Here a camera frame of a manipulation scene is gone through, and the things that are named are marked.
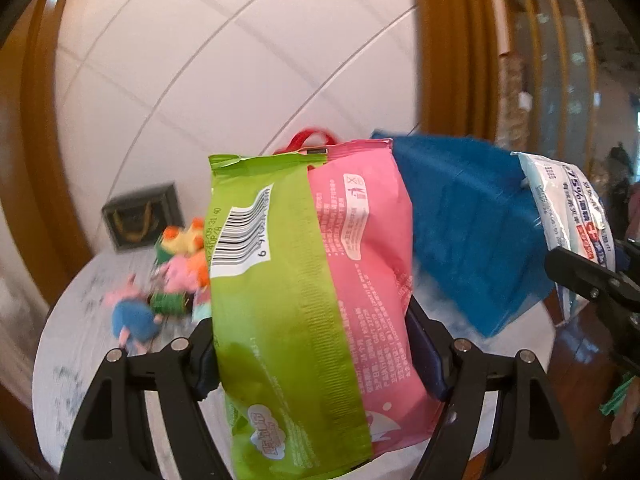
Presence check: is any white blue wet wipes pack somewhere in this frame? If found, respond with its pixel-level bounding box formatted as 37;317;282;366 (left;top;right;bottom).
508;152;615;325

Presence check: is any pink pig plush blue body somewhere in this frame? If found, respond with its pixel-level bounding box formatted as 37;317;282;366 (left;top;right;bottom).
102;274;164;354

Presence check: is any green pink snack bag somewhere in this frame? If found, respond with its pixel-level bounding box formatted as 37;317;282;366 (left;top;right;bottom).
205;139;442;479

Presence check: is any dark green glass bottle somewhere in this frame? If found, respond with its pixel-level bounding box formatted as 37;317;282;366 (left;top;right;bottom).
148;292;194;316

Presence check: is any blue plastic storage crate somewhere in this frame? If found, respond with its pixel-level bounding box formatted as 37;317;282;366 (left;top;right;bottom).
372;130;553;337

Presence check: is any pink pig plush orange dress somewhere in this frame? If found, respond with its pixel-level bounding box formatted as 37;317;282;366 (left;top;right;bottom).
158;249;209;294

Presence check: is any yellow orange plush green hat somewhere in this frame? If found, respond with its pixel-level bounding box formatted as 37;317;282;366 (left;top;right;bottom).
155;218;206;266

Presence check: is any red plastic toy case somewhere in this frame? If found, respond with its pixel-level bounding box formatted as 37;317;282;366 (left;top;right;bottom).
273;127;340;155

